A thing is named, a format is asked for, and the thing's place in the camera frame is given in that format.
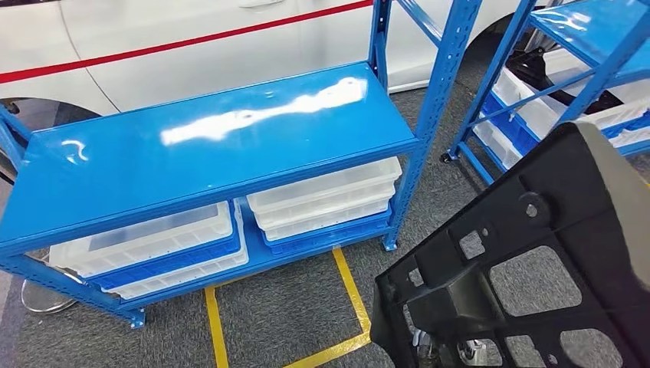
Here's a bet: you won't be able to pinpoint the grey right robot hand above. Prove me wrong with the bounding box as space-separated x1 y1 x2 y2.
412 329 493 368

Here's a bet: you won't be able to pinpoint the black plastic plate frame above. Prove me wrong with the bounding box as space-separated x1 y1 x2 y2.
369 120 650 368

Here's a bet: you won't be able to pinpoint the blue metal shelf rack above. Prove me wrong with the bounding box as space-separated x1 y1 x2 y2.
0 0 484 330
440 0 650 186

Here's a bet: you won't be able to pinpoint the yellow floor tape square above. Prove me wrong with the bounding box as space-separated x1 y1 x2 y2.
204 247 373 368

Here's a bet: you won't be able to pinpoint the black plastic parts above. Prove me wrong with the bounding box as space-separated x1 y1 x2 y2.
507 46 625 115

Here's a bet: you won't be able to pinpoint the translucent clear storage bin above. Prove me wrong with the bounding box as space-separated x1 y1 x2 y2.
49 200 235 279

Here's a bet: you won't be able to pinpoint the white car with red stripe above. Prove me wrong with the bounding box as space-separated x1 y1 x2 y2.
0 0 560 118

